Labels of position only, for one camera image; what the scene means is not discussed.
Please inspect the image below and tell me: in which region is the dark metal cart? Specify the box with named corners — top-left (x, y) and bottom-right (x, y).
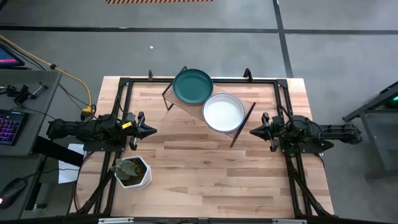
top-left (341, 80), bottom-right (398, 174)

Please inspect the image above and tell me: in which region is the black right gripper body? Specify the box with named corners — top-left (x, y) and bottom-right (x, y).
top-left (262, 112), bottom-right (289, 152)

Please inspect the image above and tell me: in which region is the grey desk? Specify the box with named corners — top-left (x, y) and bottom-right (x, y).
top-left (0, 70), bottom-right (63, 157)

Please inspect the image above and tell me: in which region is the black aluminium table frame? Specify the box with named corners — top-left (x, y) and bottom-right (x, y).
top-left (70, 67), bottom-right (335, 220)

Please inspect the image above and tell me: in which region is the black computer mouse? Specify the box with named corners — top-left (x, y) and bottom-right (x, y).
top-left (0, 177), bottom-right (28, 209)

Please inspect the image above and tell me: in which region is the black clamp tool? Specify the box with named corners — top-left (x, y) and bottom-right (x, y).
top-left (5, 82), bottom-right (50, 106)

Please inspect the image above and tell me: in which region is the computer screen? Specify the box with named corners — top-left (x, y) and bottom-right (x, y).
top-left (0, 43), bottom-right (25, 68)

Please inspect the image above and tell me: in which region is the blue plate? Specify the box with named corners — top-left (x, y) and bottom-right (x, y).
top-left (201, 92), bottom-right (246, 134)

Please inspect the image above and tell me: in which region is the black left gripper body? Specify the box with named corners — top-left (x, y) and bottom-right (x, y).
top-left (123, 111), bottom-right (146, 151)

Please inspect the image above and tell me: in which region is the white hexagonal plant pot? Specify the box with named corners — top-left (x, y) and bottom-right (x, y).
top-left (114, 155), bottom-right (152, 190)

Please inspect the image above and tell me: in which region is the yellow cable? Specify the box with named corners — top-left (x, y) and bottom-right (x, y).
top-left (0, 34), bottom-right (96, 114)

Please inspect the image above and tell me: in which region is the wooden shelf with black legs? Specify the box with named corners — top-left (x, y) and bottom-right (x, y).
top-left (160, 65), bottom-right (257, 149)

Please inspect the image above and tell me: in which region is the green succulent plant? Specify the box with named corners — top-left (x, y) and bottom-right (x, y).
top-left (110, 158), bottom-right (139, 181)

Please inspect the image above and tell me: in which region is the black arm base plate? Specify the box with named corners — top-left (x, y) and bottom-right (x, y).
top-left (83, 138), bottom-right (127, 152)
top-left (280, 138), bottom-right (335, 155)

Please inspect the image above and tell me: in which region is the dark green plate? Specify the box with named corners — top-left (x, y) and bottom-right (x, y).
top-left (172, 68), bottom-right (215, 106)

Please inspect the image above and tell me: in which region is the silver metal bracket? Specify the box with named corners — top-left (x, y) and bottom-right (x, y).
top-left (98, 217), bottom-right (135, 224)
top-left (272, 218), bottom-right (308, 224)

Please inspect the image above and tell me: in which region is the black flat bar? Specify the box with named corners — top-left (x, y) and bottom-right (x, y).
top-left (32, 136), bottom-right (85, 168)

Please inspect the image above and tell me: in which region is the backlit keyboard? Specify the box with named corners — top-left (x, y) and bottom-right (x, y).
top-left (0, 109), bottom-right (29, 146)

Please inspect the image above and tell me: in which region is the white paper sheet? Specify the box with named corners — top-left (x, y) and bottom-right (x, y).
top-left (58, 142), bottom-right (87, 184)

